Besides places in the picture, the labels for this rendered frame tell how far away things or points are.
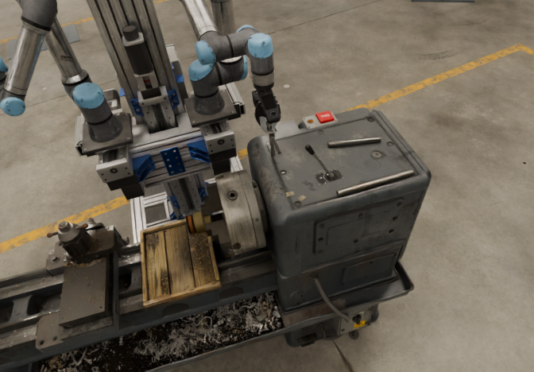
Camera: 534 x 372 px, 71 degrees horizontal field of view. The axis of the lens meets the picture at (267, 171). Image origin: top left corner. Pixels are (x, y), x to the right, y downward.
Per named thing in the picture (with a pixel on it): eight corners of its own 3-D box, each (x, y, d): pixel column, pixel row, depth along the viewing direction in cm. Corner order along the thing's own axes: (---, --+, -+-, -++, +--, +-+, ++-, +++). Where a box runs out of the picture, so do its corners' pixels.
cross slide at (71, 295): (110, 225, 166) (106, 219, 163) (109, 316, 137) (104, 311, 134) (72, 235, 164) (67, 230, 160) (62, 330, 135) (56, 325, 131)
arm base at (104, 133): (90, 125, 178) (81, 109, 171) (121, 118, 181) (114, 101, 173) (90, 145, 168) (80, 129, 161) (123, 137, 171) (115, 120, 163)
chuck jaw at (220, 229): (233, 215, 142) (239, 240, 134) (234, 223, 146) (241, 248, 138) (204, 223, 141) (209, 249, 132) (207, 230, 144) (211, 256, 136)
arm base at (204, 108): (191, 101, 186) (187, 83, 179) (220, 94, 189) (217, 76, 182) (197, 118, 176) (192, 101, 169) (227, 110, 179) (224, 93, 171)
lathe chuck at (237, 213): (239, 193, 168) (234, 156, 141) (258, 259, 153) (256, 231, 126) (220, 198, 167) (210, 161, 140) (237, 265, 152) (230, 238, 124)
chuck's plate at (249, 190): (247, 191, 169) (243, 153, 141) (266, 257, 153) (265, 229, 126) (239, 193, 168) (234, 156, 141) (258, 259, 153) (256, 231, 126)
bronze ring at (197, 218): (207, 203, 145) (183, 209, 143) (210, 221, 138) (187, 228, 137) (211, 217, 151) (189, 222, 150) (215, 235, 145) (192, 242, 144)
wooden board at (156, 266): (207, 218, 172) (206, 213, 169) (222, 288, 148) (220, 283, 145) (142, 235, 168) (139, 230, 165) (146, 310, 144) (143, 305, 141)
